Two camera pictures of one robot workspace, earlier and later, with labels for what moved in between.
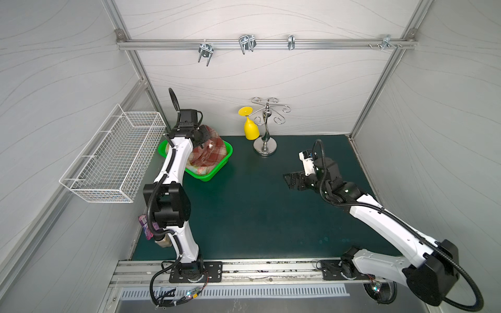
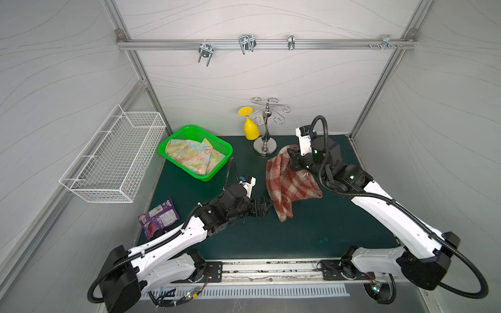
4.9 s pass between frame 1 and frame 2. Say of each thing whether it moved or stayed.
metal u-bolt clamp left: stayed
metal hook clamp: stayed
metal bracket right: stayed
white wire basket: stayed
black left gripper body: moved
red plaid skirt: moved
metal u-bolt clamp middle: stayed
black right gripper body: moved
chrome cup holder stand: stayed
